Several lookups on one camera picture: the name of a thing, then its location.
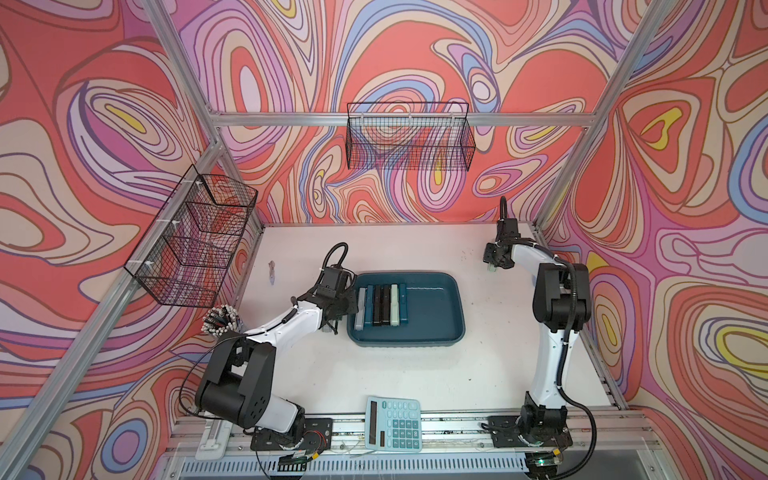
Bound black pruning pliers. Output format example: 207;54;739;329
372;285;383;327
381;284;392;325

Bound bundle of pens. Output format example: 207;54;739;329
201;304;243;338

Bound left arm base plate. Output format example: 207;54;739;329
250;417;334;454

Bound black wire basket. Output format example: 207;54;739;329
345;100;476;172
124;166;258;308

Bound teal pruning pliers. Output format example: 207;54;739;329
364;285;375;328

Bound white vented cable duct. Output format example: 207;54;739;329
168;452;529;479

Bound mint green calculator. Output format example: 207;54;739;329
363;396;422;453

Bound grey pruning pliers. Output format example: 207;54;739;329
354;288;367;331

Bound teal plastic storage box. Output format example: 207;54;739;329
346;271;466;348

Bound back black wire basket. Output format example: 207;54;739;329
345;100;476;172

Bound left black wire basket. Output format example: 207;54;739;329
124;166;258;308

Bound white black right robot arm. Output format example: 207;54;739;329
483;217;592;436

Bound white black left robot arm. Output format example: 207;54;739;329
194;265;357;437

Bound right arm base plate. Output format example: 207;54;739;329
480;415;573;450

